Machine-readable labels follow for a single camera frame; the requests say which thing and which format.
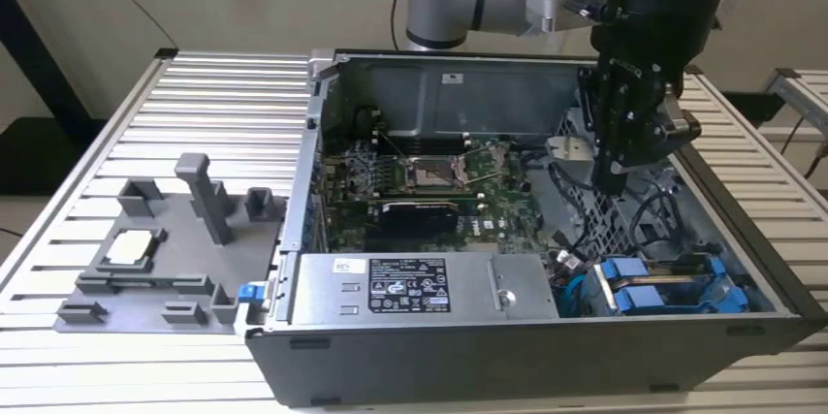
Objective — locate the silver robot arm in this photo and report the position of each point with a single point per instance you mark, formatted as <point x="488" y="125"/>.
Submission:
<point x="446" y="7"/>

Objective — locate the blue disk carrier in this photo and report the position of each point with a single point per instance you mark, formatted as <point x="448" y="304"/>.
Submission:
<point x="640" y="300"/>

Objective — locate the perforated metal drive cage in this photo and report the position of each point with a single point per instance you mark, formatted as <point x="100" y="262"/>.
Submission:
<point x="581" y="210"/>

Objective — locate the green motherboard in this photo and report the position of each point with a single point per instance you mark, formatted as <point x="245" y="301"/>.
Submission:
<point x="510" y="200"/>

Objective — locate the black graphics card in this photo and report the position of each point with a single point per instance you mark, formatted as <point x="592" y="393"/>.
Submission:
<point x="413" y="225"/>

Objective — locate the silver power supply unit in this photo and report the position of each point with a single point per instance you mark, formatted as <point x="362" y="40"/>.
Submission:
<point x="452" y="288"/>

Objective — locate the grey open PC case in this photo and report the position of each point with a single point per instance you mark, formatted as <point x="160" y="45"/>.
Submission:
<point x="452" y="370"/>

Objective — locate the blue case latch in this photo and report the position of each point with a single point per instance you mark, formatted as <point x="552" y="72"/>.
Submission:
<point x="248" y="294"/>

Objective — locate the grey parts rack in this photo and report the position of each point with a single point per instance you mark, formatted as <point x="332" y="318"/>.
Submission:
<point x="174" y="249"/>

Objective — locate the CPU with bright lid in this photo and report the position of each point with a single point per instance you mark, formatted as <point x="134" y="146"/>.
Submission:
<point x="132" y="246"/>

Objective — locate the black furniture base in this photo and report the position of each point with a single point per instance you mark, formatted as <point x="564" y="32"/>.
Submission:
<point x="38" y="157"/>

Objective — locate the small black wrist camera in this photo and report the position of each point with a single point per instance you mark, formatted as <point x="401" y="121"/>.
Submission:
<point x="678" y="133"/>

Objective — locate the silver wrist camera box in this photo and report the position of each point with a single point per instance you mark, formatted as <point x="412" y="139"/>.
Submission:
<point x="556" y="2"/>

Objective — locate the aluminium profile frame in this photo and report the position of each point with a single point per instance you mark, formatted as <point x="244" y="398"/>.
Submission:
<point x="801" y="86"/>

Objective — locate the CPU socket with metal frame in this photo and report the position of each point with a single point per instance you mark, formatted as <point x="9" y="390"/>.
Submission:
<point x="433" y="174"/>

